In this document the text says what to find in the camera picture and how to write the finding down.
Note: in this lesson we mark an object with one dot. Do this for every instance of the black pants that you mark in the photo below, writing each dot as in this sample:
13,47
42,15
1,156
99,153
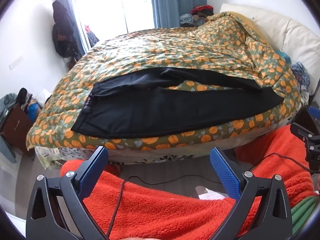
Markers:
150,110

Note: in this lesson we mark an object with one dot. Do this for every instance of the wide blue curtain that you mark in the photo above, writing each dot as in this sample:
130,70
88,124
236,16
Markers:
175,2

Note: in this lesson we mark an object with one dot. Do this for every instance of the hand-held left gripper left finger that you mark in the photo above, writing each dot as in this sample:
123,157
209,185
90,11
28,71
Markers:
91,172

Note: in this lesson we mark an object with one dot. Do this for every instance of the orange fleece garment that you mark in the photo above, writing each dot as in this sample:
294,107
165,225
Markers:
162,217

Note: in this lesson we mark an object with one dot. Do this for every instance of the white bag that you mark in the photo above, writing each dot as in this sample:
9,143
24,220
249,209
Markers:
44,95

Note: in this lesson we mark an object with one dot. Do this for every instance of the white printed cloth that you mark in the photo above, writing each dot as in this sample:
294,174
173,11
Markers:
210,195

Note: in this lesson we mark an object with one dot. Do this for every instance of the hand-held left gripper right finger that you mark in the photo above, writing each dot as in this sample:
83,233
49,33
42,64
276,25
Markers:
225,175

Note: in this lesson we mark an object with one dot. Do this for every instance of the cream padded headboard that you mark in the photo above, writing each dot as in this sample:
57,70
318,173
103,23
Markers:
287,27

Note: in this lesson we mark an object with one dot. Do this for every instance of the white wall outlet strip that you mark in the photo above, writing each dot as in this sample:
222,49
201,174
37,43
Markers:
15,63

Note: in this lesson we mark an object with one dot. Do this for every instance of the dark quilted jacket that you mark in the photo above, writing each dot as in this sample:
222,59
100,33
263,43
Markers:
92,38

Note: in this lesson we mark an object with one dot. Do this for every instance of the heap of clothes and bags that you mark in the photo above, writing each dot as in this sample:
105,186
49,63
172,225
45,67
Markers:
25,100

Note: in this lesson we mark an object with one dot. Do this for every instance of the green striped cloth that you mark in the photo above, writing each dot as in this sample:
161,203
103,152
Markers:
302,212

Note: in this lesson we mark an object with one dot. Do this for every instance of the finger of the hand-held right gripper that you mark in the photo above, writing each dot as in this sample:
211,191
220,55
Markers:
300,129
315,112

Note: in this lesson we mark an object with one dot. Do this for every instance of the green quilt with orange print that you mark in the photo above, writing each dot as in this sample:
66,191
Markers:
150,50

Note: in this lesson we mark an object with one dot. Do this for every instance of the dark hanging clothes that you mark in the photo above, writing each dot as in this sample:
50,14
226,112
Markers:
62,30

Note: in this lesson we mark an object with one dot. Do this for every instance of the blue patterned cloth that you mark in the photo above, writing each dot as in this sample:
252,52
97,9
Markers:
300,75

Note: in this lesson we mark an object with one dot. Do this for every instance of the pile of mixed clothes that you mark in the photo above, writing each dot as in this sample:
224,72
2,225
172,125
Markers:
197,15

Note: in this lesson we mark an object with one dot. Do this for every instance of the bright window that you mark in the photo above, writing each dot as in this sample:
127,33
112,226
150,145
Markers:
112,5

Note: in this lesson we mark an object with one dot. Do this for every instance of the brown wooden cabinet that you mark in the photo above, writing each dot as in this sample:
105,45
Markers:
15,130

